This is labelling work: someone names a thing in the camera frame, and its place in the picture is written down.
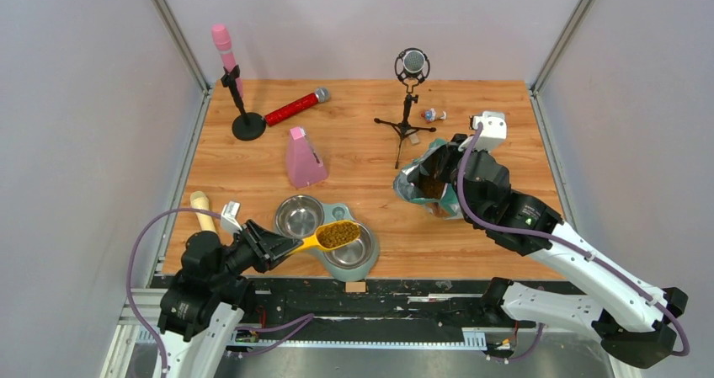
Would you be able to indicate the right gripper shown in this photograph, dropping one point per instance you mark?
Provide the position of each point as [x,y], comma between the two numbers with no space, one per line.
[450,151]

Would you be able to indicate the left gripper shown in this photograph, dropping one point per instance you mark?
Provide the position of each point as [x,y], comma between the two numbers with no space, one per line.
[269,248]

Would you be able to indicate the green pet food bag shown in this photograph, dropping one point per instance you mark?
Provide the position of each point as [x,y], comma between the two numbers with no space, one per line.
[417,184]

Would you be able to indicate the yellow plastic scoop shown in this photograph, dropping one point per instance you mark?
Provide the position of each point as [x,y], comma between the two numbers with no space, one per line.
[331,236]

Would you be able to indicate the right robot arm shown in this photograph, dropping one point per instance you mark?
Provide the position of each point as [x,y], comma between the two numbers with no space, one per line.
[633,321]

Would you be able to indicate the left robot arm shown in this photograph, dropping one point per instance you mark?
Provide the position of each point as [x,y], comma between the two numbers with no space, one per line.
[209,296]

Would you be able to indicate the grey double pet bowl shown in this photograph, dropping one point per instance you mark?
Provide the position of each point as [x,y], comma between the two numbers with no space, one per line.
[347,249]

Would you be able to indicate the small toy figurine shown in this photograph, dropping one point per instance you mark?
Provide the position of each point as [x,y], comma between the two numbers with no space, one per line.
[432,115]

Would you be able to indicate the black tripod mic stand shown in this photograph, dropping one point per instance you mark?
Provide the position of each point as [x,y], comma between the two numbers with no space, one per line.
[403,128]

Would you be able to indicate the pink metronome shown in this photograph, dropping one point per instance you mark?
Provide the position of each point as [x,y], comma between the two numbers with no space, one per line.
[304,166]

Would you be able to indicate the silver studio microphone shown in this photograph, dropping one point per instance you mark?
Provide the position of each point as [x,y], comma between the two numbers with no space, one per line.
[412,65]

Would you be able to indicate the black round-base mic stand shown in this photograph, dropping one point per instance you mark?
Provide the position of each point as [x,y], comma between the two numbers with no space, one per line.
[248,126]

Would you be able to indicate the red glitter microphone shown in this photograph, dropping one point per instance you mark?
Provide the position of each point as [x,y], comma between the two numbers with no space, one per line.
[320,95]

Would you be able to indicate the pink microphone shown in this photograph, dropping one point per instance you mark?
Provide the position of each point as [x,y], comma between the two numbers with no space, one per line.
[223,43]

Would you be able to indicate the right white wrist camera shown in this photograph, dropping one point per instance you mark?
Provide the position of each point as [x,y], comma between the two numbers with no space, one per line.
[494,130]

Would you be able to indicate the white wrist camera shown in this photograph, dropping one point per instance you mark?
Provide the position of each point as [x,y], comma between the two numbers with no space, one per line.
[494,130]
[229,222]

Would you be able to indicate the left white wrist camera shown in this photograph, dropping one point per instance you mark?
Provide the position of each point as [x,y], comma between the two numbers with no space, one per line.
[229,222]

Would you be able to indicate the wooden block on rail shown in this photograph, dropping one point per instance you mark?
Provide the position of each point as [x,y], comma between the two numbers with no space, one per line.
[355,287]

